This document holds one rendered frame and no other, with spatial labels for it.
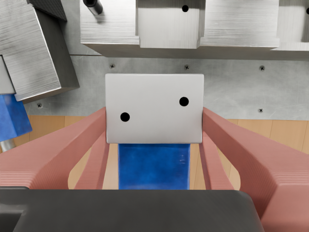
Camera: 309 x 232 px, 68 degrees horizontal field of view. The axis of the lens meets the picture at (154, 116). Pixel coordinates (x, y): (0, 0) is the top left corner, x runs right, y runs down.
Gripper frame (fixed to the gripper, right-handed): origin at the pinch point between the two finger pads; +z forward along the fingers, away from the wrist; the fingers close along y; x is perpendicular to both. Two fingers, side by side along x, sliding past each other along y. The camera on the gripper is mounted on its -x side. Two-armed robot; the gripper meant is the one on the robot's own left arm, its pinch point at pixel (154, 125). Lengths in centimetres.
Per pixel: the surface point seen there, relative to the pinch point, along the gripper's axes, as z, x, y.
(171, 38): 10.6, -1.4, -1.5
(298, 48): 9.0, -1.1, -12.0
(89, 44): 8.1, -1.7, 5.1
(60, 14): 16.5, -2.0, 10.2
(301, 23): 11.2, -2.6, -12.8
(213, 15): 8.7, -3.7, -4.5
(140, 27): 11.1, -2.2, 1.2
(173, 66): 15.2, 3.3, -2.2
